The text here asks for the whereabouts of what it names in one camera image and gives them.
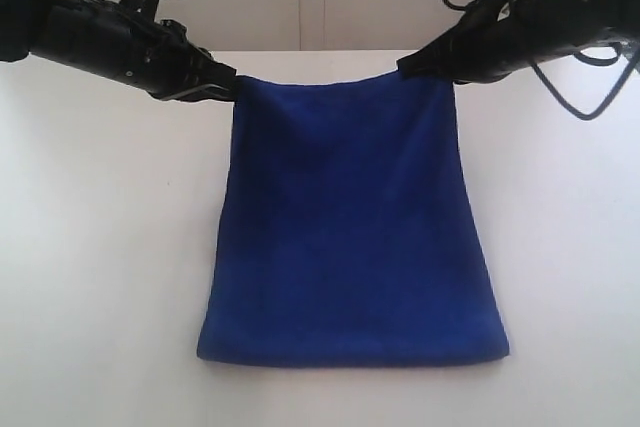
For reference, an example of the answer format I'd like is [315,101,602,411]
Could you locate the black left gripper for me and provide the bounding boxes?
[30,0,236,102]

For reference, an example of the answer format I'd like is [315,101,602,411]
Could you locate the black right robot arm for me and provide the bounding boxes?
[397,0,639,83]

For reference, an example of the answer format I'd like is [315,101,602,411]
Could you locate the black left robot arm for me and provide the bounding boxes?
[1,0,238,102]

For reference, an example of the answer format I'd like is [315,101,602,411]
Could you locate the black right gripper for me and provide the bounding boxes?
[396,0,565,85]

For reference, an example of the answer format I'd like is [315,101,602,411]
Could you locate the blue microfiber towel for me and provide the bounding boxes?
[197,72,510,368]

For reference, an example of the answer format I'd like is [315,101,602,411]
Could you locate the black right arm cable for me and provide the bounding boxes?
[439,0,640,122]

